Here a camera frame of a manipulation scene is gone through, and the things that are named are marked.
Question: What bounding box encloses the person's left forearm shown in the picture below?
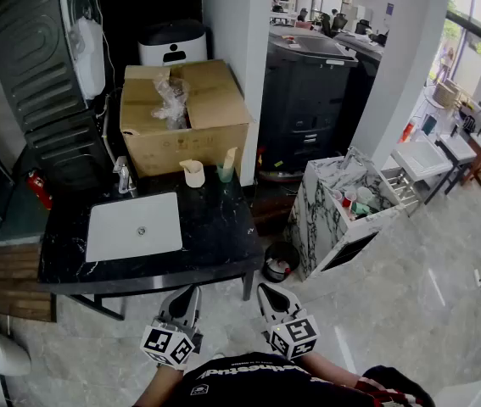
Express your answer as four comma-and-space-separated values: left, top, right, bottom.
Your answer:
132, 365, 187, 407

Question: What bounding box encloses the white hose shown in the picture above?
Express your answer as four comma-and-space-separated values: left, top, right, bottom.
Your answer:
100, 94, 119, 165

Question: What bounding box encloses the white plastic wall device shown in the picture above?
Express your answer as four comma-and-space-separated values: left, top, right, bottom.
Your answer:
70, 14, 107, 101

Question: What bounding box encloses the black trash bin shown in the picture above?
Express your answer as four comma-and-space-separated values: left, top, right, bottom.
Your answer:
261, 241, 302, 284

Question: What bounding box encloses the green cup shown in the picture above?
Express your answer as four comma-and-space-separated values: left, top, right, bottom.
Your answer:
216, 163, 236, 184

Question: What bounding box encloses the white appliance with black lid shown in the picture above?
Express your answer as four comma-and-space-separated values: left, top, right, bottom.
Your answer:
137, 19, 209, 67

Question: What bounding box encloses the brown cardboard box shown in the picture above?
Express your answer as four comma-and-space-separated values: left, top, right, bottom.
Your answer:
120, 59, 253, 180

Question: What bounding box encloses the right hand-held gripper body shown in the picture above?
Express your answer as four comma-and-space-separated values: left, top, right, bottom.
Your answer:
264, 308, 322, 361

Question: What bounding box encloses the person's black and red shirt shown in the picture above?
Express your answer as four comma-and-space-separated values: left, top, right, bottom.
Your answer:
167, 352, 436, 407

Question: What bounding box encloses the cream mug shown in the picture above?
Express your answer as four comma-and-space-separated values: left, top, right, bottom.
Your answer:
179, 159, 204, 188

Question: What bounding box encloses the black ribbed metal appliance panel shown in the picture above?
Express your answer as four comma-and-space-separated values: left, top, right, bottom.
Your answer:
0, 0, 116, 191

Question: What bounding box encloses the white sink on black stand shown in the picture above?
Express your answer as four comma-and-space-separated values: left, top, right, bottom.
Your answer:
391, 136, 454, 206

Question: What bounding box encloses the white marble vanity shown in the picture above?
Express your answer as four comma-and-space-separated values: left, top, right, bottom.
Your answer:
284, 146, 406, 282

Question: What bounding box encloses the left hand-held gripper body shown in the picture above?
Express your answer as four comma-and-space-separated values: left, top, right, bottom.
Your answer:
140, 311, 204, 371

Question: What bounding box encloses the white rectangular sink basin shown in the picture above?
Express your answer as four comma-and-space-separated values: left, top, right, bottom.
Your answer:
85, 192, 184, 264

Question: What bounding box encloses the person's right forearm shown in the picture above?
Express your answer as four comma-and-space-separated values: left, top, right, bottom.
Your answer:
303, 351, 365, 388

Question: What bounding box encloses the red fire extinguisher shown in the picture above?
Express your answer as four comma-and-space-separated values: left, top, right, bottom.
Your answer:
25, 168, 54, 211

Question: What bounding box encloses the large black copier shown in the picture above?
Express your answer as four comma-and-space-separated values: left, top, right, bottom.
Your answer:
260, 25, 361, 182

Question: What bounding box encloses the black marble vanity counter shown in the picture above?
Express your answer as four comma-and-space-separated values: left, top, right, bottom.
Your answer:
37, 165, 266, 322

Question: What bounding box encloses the chrome faucet on marble vanity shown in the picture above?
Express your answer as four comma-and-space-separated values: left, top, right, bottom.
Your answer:
341, 146, 366, 171

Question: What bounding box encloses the chrome towel rack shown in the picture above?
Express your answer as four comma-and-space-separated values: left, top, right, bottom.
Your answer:
382, 166, 420, 219

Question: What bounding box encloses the clear plastic wrap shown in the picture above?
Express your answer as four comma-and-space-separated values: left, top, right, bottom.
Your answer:
150, 74, 193, 131

